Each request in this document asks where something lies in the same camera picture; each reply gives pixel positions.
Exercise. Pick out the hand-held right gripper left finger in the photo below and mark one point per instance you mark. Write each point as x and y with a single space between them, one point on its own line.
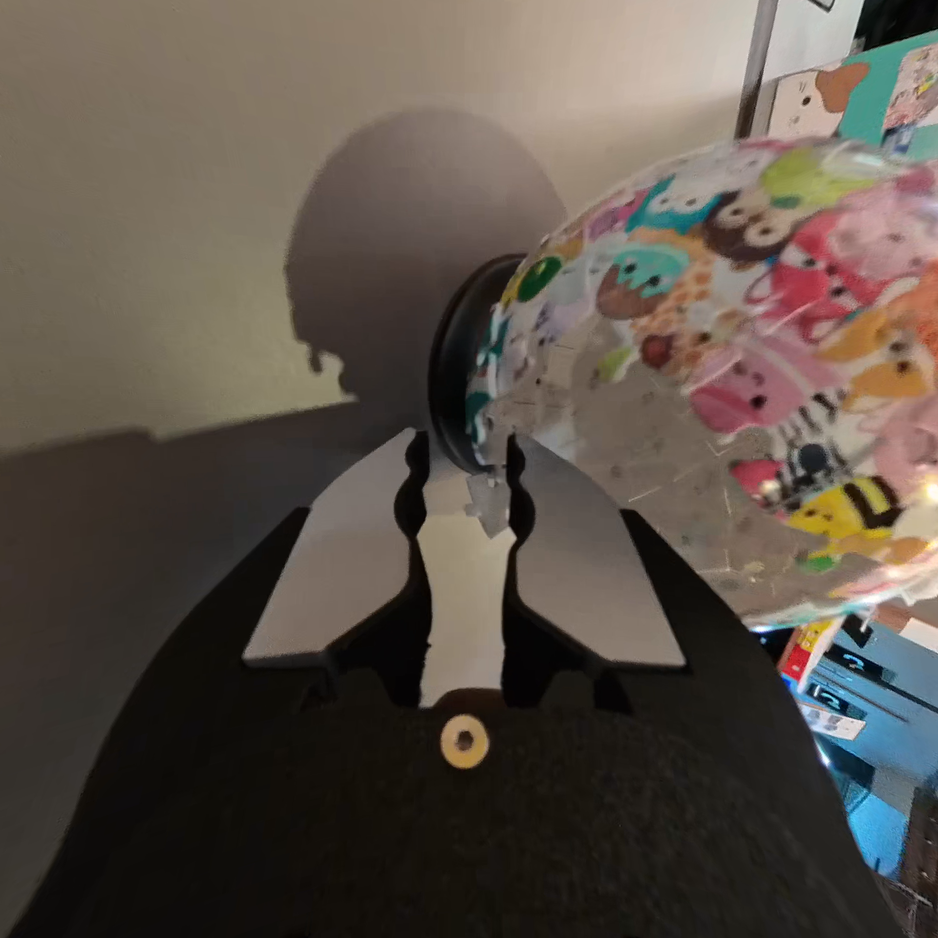
337 579

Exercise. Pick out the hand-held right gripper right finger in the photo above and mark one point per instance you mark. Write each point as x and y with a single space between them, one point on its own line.
593 586

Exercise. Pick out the white puzzle piece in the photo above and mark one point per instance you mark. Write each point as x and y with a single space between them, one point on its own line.
489 505

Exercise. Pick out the colourful puzzle ball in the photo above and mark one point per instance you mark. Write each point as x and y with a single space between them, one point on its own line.
733 330

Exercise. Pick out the black ball stand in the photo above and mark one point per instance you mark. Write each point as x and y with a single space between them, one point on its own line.
454 352

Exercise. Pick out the puzzle box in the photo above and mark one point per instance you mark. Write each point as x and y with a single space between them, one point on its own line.
865 95

